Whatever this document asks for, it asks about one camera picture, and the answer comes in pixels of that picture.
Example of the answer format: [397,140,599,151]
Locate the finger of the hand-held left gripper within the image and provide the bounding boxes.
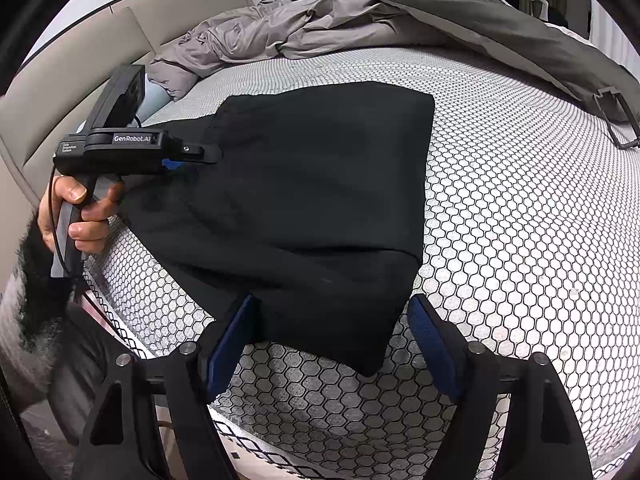
[162,141,224,174]

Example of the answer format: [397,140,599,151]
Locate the beige padded headboard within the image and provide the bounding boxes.
[0,0,257,202]

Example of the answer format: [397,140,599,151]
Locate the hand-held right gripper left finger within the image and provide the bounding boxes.
[75,294,262,480]

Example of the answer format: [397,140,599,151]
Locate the light blue pillow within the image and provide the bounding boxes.
[134,77,174,124]

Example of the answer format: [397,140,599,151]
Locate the honeycomb patterned mattress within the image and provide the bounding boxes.
[81,42,640,480]

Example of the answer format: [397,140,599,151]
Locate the person's left hand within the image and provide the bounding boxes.
[37,176,126,259]

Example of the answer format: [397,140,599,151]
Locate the person's left forearm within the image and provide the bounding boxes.
[0,220,76,401]

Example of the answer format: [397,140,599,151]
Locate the taupe puffer jacket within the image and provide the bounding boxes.
[147,0,431,102]

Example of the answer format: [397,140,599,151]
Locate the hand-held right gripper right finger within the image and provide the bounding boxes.
[406,292,597,480]

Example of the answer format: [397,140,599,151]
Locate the black pants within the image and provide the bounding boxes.
[117,80,437,379]

